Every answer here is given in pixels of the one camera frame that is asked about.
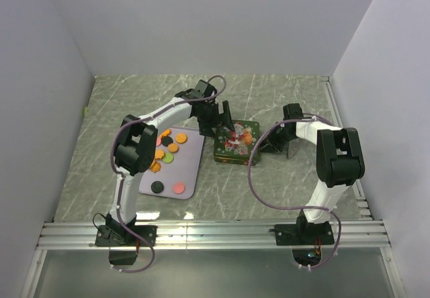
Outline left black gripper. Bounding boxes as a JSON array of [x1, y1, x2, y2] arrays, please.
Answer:
[[196, 101, 235, 139]]

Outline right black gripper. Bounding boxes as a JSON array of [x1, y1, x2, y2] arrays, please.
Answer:
[[257, 122, 295, 154]]

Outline green cookie tin box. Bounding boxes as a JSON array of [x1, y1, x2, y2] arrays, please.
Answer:
[[214, 153, 261, 166]]

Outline gold tin lid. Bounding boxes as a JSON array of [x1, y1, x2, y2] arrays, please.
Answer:
[[213, 120, 260, 155]]

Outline round tan biscuit top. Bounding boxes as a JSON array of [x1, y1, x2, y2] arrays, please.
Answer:
[[175, 133, 187, 144]]

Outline black sandwich cookie bottom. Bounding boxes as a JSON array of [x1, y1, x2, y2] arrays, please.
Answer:
[[150, 181, 165, 194]]

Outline black sandwich cookie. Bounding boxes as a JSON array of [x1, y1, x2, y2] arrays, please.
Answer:
[[150, 181, 165, 194], [161, 136, 173, 147]]

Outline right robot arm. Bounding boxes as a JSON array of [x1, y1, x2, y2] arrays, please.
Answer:
[[259, 103, 365, 244]]

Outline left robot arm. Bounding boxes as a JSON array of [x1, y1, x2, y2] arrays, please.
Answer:
[[105, 75, 234, 246]]

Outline orange round cookie middle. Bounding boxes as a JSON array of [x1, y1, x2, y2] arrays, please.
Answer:
[[167, 143, 179, 153]]

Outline orange fish cookie top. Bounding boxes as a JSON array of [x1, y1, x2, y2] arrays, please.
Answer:
[[159, 129, 171, 138]]

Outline black sandwich cookie top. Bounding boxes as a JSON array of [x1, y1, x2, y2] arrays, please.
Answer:
[[161, 136, 173, 147]]

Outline green macaron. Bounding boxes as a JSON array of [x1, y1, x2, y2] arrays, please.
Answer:
[[162, 152, 174, 164]]

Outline orange flower cookie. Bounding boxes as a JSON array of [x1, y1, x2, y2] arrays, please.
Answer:
[[155, 149, 165, 160]]

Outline purple plastic tray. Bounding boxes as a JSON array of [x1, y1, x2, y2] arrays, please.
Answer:
[[138, 127, 204, 200]]

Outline pink sandwich cookie bottom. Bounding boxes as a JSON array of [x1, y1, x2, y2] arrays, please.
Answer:
[[172, 183, 185, 194]]

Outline orange swirl cookie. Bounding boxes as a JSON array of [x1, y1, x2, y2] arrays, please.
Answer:
[[150, 160, 161, 173]]

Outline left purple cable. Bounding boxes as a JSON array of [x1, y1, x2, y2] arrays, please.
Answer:
[[111, 74, 226, 274]]

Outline purple cable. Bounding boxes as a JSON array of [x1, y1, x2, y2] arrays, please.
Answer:
[[111, 74, 226, 274], [247, 113, 343, 269]]

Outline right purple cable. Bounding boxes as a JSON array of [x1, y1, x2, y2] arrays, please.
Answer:
[[247, 113, 343, 269]]

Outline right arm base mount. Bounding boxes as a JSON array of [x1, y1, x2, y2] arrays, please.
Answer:
[[273, 221, 339, 270]]

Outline aluminium rail frame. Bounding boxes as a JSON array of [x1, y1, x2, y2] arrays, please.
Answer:
[[24, 74, 406, 297]]

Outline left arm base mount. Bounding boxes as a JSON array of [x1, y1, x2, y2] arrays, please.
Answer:
[[95, 225, 157, 266]]

